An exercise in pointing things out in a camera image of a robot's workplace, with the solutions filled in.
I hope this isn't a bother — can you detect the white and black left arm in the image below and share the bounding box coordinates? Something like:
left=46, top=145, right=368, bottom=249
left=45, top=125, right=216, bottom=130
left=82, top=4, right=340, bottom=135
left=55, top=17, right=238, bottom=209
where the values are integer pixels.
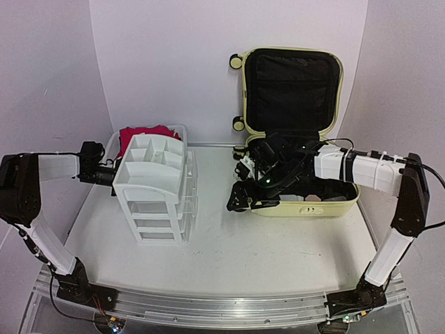
left=1, top=143, right=118, bottom=311

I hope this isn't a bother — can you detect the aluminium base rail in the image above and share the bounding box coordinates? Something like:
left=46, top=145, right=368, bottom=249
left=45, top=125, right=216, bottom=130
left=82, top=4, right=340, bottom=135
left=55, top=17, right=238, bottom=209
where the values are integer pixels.
left=33, top=264, right=411, bottom=326

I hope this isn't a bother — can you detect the pale yellow hard-shell suitcase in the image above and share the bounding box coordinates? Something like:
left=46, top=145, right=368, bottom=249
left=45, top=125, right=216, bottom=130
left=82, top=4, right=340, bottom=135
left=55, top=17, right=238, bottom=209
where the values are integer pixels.
left=229, top=47, right=360, bottom=217

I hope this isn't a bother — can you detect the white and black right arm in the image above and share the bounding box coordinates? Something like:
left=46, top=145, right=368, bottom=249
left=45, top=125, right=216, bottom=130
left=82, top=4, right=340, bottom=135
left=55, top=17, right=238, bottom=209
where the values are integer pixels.
left=227, top=142, right=430, bottom=315

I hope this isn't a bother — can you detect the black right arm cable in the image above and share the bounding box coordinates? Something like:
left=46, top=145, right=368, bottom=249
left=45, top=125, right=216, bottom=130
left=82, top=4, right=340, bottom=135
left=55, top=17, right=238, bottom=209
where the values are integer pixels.
left=319, top=138, right=445, bottom=230

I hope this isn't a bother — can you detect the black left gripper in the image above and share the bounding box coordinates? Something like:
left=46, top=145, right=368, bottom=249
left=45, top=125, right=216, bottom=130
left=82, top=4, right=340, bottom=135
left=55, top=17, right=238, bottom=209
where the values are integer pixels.
left=79, top=159, right=145, bottom=196

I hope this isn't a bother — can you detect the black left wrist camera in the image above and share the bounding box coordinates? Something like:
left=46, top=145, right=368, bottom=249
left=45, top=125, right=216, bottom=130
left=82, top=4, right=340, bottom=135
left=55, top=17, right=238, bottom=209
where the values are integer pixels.
left=79, top=141, right=105, bottom=164

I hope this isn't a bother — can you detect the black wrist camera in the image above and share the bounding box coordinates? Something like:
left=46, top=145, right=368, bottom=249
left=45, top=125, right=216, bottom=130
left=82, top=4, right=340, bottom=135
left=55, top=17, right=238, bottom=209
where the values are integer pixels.
left=79, top=141, right=105, bottom=164
left=248, top=132, right=289, bottom=168

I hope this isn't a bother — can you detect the translucent white bottle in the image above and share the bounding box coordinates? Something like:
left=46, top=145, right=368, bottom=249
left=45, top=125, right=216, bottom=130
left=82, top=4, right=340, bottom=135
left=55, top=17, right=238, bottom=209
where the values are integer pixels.
left=280, top=194, right=304, bottom=201

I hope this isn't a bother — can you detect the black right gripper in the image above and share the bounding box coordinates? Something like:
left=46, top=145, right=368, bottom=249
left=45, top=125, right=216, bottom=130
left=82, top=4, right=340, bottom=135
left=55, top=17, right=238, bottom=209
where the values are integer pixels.
left=227, top=162, right=297, bottom=212

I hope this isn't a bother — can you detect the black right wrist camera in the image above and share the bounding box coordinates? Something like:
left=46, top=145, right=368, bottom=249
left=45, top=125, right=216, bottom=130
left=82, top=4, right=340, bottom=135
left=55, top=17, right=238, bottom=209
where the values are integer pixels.
left=248, top=132, right=289, bottom=168

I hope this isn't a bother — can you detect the grey flat case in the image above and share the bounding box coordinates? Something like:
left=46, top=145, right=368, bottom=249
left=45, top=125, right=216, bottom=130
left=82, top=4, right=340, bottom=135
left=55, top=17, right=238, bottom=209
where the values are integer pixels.
left=325, top=196, right=347, bottom=202

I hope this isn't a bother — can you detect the white plastic drawer organizer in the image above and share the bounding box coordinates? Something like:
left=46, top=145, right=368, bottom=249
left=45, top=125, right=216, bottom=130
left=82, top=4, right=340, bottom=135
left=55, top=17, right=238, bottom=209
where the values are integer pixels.
left=113, top=134, right=197, bottom=244

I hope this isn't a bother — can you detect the magenta pink garment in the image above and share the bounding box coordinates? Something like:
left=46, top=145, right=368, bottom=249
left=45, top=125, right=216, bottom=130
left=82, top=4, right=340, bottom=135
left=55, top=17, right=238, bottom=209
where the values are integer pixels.
left=116, top=125, right=181, bottom=159

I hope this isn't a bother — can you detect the beige hexagonal compact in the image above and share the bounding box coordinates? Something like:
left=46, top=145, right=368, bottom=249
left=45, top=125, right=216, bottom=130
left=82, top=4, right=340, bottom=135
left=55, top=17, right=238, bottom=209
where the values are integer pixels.
left=305, top=194, right=322, bottom=202

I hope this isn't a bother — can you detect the white perforated plastic basket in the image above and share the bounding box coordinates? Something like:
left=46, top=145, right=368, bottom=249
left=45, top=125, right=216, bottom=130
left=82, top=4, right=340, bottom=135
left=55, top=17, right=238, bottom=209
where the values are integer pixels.
left=103, top=125, right=187, bottom=161

